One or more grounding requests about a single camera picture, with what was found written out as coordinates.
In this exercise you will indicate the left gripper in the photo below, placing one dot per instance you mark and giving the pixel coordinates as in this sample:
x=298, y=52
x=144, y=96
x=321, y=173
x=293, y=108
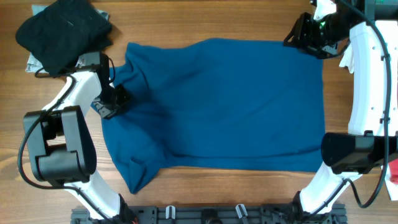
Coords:
x=109, y=106

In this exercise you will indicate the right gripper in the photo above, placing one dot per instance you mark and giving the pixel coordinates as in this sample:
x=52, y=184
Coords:
x=306, y=35

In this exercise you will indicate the blue t-shirt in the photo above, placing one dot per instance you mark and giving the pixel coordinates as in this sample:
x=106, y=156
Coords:
x=219, y=103

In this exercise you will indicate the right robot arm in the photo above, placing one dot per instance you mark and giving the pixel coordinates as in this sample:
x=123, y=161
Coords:
x=364, y=35

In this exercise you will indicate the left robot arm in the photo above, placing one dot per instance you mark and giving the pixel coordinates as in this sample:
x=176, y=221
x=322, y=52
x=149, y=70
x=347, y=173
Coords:
x=61, y=151

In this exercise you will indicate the white t-shirt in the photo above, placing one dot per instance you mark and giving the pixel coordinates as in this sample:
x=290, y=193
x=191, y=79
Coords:
x=348, y=61

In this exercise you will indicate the folded black garment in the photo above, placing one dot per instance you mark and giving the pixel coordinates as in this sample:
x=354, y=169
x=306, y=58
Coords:
x=62, y=32

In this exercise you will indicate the folded grey patterned cloth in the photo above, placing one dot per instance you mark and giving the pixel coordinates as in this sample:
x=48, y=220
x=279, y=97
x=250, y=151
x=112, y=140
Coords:
x=33, y=64

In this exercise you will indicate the red t-shirt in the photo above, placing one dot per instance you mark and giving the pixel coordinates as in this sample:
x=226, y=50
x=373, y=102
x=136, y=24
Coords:
x=393, y=167

